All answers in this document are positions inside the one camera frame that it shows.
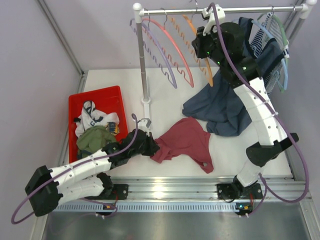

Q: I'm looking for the maroon tank top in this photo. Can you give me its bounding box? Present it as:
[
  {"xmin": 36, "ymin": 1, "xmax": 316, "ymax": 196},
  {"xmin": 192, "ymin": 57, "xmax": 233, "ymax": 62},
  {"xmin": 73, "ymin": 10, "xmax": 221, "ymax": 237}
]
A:
[{"xmin": 150, "ymin": 117, "xmax": 214, "ymax": 174}]

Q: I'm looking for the silver clothes rack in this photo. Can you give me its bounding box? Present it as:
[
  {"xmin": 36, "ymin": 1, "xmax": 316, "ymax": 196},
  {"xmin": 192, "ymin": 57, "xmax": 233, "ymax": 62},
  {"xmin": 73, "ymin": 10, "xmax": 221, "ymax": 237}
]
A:
[{"xmin": 132, "ymin": 0, "xmax": 317, "ymax": 120}]

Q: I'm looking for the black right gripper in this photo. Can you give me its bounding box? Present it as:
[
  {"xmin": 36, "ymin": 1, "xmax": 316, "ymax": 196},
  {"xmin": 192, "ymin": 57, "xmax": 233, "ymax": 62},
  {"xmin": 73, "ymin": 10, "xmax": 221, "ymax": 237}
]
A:
[{"xmin": 192, "ymin": 23, "xmax": 226, "ymax": 68}]

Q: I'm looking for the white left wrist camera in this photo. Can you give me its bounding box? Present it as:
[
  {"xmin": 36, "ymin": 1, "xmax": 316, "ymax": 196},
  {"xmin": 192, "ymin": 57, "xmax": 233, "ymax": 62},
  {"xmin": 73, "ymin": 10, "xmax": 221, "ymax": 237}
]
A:
[{"xmin": 137, "ymin": 118, "xmax": 152, "ymax": 134}]

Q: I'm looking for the orange plastic hanger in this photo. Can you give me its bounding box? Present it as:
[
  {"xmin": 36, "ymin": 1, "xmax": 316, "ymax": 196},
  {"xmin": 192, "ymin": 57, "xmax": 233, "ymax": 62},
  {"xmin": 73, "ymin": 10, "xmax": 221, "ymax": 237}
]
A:
[{"xmin": 168, "ymin": 14, "xmax": 214, "ymax": 87}]

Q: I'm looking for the olive green garment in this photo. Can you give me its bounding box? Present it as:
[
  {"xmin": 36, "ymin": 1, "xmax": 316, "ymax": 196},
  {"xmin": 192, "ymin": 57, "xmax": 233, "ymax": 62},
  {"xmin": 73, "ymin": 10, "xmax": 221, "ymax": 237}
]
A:
[{"xmin": 76, "ymin": 126, "xmax": 116, "ymax": 155}]

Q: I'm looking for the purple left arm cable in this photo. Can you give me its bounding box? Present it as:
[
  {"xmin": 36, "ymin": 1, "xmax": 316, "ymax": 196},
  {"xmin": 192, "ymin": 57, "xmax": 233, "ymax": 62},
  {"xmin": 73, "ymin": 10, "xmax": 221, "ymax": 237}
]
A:
[{"xmin": 10, "ymin": 113, "xmax": 138, "ymax": 225}]

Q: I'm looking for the blue-grey tank top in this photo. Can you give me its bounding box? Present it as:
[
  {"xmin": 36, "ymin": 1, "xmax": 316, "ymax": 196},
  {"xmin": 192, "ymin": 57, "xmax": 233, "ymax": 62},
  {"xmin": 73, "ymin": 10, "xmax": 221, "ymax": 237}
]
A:
[{"xmin": 182, "ymin": 17, "xmax": 284, "ymax": 137}]

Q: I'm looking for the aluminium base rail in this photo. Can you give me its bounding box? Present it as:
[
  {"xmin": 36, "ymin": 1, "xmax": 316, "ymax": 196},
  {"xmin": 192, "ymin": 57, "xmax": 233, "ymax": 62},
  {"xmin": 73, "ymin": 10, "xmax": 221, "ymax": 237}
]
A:
[{"xmin": 111, "ymin": 177, "xmax": 305, "ymax": 202}]

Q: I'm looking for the striped navy white garment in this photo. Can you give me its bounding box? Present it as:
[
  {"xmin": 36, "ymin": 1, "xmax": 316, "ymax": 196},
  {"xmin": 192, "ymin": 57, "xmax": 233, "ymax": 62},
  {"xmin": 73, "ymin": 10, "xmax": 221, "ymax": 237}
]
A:
[{"xmin": 250, "ymin": 12, "xmax": 285, "ymax": 94}]

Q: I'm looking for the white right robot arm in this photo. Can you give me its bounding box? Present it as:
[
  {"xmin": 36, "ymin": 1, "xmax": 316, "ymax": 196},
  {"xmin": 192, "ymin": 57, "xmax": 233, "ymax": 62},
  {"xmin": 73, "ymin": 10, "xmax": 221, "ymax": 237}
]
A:
[{"xmin": 191, "ymin": 22, "xmax": 299, "ymax": 199}]

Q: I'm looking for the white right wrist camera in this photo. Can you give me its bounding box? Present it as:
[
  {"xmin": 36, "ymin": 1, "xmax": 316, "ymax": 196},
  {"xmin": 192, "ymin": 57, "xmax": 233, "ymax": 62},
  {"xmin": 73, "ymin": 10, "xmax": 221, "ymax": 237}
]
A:
[{"xmin": 201, "ymin": 4, "xmax": 226, "ymax": 36}]

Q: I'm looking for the purple plastic hanger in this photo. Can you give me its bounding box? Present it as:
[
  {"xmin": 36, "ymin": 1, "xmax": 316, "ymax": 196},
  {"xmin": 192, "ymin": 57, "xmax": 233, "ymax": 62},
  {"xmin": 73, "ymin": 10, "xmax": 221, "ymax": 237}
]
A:
[{"xmin": 129, "ymin": 17, "xmax": 178, "ymax": 90}]

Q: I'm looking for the red plastic bin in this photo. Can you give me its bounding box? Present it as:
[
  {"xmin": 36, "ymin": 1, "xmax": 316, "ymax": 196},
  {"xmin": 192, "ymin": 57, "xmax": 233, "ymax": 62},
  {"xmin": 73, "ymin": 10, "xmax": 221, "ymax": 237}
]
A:
[{"xmin": 68, "ymin": 85, "xmax": 128, "ymax": 163}]

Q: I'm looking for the perforated grey cable duct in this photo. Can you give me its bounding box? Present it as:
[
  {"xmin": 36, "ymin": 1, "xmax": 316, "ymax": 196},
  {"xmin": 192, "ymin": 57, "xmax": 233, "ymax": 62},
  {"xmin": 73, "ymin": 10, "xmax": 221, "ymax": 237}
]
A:
[{"xmin": 54, "ymin": 201, "xmax": 253, "ymax": 213}]

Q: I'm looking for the blue yellow printed garment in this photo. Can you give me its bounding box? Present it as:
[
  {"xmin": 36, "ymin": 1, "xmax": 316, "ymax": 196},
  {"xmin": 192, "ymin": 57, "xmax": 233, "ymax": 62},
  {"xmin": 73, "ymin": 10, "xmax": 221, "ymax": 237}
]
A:
[{"xmin": 106, "ymin": 122, "xmax": 120, "ymax": 136}]

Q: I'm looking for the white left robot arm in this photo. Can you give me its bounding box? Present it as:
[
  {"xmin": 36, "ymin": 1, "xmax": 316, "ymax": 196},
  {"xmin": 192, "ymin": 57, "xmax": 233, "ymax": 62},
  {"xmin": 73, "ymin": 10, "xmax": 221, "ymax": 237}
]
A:
[{"xmin": 25, "ymin": 129, "xmax": 160, "ymax": 217}]

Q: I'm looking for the green plastic hanger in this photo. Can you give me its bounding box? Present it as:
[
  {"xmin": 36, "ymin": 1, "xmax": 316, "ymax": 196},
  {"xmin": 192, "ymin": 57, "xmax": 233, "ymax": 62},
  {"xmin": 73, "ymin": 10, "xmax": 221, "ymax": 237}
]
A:
[{"xmin": 271, "ymin": 13, "xmax": 290, "ymax": 93}]

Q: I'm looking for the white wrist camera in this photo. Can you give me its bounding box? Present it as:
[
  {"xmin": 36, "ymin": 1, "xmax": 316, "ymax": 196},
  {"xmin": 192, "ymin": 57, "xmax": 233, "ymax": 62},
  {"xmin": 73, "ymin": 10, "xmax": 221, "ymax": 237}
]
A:
[
  {"xmin": 137, "ymin": 118, "xmax": 152, "ymax": 134},
  {"xmin": 201, "ymin": 4, "xmax": 226, "ymax": 36}
]

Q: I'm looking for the light blue plastic hanger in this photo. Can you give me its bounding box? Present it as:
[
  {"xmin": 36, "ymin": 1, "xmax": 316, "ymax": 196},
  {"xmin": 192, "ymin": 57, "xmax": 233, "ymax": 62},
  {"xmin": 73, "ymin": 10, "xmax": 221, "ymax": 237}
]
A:
[{"xmin": 232, "ymin": 17, "xmax": 290, "ymax": 91}]

